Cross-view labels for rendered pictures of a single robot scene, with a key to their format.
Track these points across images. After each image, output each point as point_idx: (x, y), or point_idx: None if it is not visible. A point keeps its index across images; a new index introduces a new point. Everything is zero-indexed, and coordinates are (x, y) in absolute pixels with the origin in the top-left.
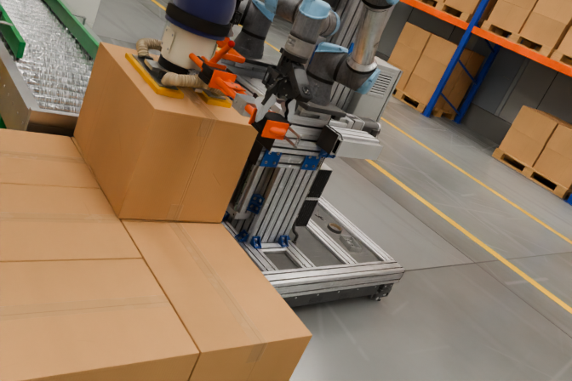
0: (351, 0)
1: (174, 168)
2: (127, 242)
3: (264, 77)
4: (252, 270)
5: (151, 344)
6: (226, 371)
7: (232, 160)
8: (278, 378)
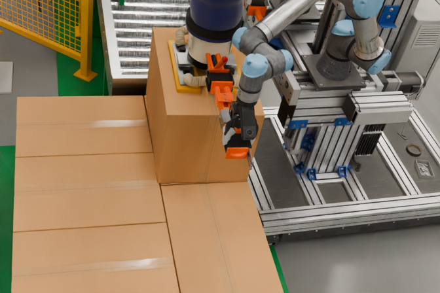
0: None
1: (194, 150)
2: (158, 207)
3: (229, 109)
4: (256, 232)
5: None
6: None
7: None
8: None
